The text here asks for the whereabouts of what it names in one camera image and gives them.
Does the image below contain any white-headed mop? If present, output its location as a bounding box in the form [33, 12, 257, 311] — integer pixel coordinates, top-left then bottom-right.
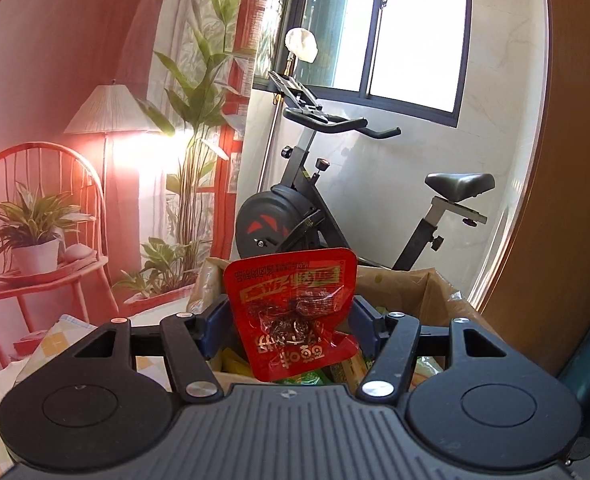
[261, 27, 320, 197]

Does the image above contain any room scene wall poster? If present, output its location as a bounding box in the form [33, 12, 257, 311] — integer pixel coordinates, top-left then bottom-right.
[0, 0, 257, 382]

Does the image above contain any red snack packet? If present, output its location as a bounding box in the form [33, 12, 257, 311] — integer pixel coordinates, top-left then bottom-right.
[223, 247, 361, 382]

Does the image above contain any yellow green snack packet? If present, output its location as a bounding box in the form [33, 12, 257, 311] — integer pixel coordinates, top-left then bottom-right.
[411, 354, 448, 388]

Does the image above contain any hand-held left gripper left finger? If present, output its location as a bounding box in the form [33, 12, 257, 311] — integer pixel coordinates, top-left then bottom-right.
[72, 295, 232, 404]

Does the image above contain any checkered flower tablecloth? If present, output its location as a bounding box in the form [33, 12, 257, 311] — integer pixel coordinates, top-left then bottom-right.
[0, 313, 177, 480]

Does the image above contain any black exercise bike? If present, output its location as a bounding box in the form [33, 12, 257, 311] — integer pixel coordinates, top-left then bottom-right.
[235, 71, 496, 275]

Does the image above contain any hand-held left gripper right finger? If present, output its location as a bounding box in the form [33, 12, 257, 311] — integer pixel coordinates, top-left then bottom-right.
[352, 296, 510, 404]

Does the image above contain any cardboard box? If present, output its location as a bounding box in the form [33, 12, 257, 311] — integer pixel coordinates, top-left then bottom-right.
[187, 256, 487, 387]

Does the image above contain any brown wooden board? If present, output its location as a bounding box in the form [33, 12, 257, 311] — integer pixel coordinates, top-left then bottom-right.
[479, 0, 590, 377]

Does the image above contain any dark framed window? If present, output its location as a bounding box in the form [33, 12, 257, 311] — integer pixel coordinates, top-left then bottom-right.
[252, 0, 474, 129]

